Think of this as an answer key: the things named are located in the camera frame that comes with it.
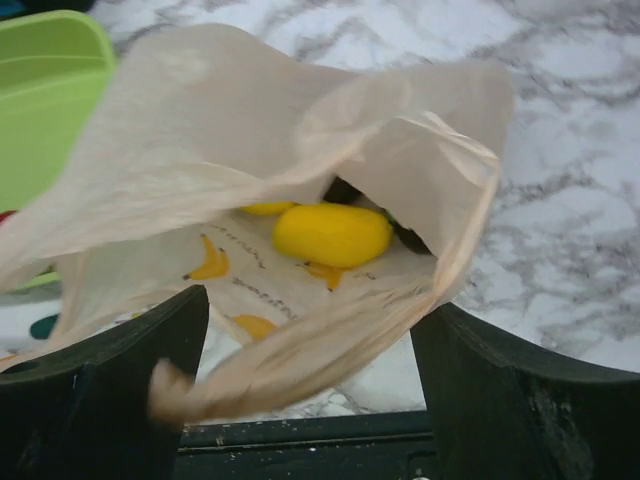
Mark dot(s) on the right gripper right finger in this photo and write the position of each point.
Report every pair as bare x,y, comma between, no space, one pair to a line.
504,408

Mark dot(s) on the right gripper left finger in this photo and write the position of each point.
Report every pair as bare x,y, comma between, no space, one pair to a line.
81,412

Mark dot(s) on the yellow fake mango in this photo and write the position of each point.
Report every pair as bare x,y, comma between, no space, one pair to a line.
332,234

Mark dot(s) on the translucent orange plastic bag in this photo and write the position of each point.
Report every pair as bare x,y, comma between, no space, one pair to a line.
201,121

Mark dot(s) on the red fake pomegranate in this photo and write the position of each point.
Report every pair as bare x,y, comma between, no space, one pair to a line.
5,215

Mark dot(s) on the dark fake eggplant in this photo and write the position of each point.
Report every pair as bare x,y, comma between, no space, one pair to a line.
341,192

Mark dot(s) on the yellow fake lemon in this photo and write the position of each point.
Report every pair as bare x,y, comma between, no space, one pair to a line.
268,209

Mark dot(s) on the green plastic basin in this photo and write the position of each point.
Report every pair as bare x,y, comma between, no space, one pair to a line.
73,132

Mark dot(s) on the green handled screwdriver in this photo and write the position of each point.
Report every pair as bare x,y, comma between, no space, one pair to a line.
42,328

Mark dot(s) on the black metal base rail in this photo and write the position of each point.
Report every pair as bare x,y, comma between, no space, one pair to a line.
387,446

